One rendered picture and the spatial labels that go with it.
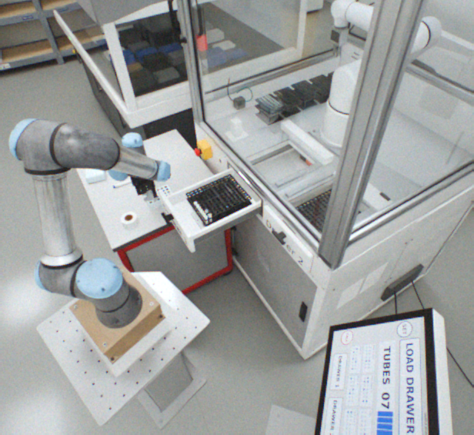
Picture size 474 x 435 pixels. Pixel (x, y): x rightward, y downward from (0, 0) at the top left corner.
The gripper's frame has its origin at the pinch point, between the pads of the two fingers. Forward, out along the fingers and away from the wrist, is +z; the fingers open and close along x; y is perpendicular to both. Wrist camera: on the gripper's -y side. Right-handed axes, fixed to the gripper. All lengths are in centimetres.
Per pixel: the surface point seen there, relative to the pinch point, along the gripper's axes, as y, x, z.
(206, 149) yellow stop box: -31.1, -8.4, -8.9
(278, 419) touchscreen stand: -11, 90, 78
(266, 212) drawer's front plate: -34, 40, -10
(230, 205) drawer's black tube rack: -23.9, 28.6, -8.7
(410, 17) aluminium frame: -37, 76, -94
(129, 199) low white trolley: 10.0, -11.0, 5.3
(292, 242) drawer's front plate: -34, 57, -9
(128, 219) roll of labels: 14.3, 2.2, 4.4
